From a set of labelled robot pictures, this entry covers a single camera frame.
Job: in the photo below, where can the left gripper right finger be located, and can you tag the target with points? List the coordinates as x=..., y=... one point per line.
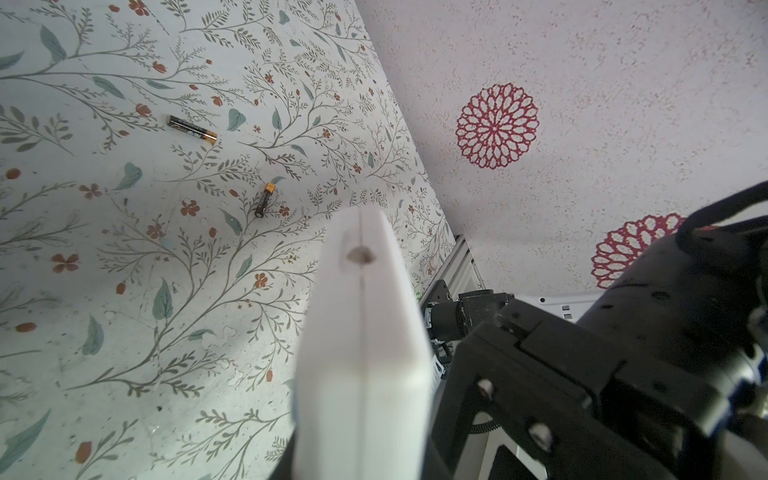
x=434, y=467

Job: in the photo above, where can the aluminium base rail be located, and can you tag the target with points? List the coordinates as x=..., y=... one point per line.
x=458, y=274

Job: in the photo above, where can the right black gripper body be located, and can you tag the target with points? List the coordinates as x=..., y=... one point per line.
x=657, y=380

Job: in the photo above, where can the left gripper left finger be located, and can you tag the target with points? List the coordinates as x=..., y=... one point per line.
x=283, y=469

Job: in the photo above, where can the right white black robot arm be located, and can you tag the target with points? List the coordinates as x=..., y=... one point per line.
x=659, y=379

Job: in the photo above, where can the white remote control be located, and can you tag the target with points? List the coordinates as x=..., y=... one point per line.
x=364, y=368

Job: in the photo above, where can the black gold battery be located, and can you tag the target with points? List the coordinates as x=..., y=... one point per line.
x=264, y=199
x=192, y=129

